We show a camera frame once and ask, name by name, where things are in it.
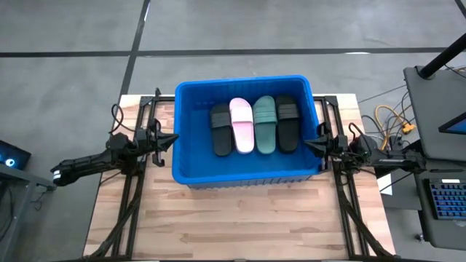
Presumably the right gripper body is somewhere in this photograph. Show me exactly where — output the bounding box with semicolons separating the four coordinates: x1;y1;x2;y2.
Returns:
324;134;352;161

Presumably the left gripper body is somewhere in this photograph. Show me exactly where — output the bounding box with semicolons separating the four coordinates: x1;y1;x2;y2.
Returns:
136;125;165;167

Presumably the black rubber slide sandal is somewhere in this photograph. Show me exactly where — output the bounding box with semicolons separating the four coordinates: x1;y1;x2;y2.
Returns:
209;102;234;158
275;94;301;154

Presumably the blue plastic bin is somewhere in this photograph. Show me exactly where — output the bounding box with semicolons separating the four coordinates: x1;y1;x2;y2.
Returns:
171;74;324;190

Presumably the green rubber slide sandal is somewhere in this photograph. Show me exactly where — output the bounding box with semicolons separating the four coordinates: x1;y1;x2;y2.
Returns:
252;95;278;155

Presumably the pink rubber slide sandal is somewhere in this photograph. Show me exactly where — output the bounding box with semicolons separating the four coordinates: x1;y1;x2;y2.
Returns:
229;97;256;155

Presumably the white paper sheet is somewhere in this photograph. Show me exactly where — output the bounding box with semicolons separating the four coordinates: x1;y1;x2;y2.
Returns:
377;173;393;196

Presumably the dark grey desk top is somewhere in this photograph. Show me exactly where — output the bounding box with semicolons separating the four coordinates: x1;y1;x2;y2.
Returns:
403;65;466;162

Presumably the dark tablet screen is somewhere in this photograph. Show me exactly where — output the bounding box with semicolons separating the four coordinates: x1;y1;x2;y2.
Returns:
438;112;466;136

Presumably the backlit black keyboard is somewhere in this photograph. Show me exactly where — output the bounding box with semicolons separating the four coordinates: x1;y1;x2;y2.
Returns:
423;178;466;221

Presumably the grey metal desk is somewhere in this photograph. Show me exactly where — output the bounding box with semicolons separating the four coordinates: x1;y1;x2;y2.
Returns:
0;163;59;262

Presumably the black computer case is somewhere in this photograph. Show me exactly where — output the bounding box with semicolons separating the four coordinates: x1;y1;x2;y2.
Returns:
0;140;32;171

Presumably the black metal pole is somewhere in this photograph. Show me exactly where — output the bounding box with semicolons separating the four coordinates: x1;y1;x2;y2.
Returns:
417;32;466;79

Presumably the grey keyboard desk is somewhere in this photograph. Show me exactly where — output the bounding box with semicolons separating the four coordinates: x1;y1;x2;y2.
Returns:
411;158;466;252

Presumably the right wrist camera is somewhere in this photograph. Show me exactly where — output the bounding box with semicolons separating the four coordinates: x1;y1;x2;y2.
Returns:
315;122;331;138

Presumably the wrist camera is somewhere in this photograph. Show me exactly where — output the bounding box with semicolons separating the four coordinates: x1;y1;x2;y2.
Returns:
146;118;162;136
315;122;331;138

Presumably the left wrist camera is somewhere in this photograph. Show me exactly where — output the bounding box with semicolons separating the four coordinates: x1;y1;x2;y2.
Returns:
146;118;162;136

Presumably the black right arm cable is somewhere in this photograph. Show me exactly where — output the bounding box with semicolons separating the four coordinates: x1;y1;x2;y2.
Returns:
347;122;367;145

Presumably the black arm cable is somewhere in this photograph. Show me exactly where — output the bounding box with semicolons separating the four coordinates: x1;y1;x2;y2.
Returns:
347;122;367;145
110;103;128;134

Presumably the black aluminium mounting frame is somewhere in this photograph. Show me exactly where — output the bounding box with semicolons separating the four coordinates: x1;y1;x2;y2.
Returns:
311;95;398;260
85;87;175;260

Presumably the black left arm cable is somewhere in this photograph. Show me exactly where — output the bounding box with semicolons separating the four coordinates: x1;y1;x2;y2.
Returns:
110;103;128;134

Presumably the looped black floor cable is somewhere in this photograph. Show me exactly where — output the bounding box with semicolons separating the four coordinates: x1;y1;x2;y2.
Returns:
361;90;414;150

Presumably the thin black floor cable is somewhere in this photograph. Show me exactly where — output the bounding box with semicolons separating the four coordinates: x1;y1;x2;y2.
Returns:
358;84;407;105

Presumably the orange cable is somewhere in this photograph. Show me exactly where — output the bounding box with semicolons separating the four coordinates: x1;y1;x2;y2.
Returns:
374;104;416;150

